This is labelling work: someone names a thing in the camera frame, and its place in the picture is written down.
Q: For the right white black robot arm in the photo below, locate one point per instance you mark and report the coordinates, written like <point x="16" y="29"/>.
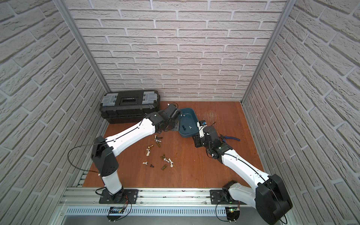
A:
<point x="266" y="193"/>

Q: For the teal plastic storage bin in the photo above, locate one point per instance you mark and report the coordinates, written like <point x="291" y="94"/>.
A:
<point x="188" y="118"/>

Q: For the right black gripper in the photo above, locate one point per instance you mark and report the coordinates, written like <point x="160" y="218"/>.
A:
<point x="197" y="141"/>

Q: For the black toolbox grey latches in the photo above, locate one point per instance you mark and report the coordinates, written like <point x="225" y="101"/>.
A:
<point x="129" y="106"/>

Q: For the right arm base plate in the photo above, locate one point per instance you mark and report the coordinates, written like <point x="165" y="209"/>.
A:
<point x="219" y="196"/>

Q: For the right controller board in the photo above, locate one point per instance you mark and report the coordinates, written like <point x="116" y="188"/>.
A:
<point x="232" y="214"/>

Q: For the left controller board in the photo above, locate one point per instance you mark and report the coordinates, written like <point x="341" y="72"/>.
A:
<point x="116" y="213"/>

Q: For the controller board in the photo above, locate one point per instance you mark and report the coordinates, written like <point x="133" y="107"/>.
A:
<point x="232" y="214"/>
<point x="116" y="213"/>

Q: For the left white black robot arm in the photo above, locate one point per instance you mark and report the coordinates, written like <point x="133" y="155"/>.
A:
<point x="105" y="150"/>

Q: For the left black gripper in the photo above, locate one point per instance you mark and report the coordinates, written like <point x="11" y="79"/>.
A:
<point x="174" y="121"/>

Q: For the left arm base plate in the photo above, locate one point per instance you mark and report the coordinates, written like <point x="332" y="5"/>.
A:
<point x="119" y="198"/>

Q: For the blue handled pliers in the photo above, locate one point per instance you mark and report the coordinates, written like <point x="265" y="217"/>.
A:
<point x="224" y="138"/>

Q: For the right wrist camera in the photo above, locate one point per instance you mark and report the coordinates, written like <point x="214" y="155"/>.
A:
<point x="201" y="125"/>

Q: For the aluminium front rail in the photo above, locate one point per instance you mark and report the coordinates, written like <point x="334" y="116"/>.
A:
<point x="89" y="196"/>

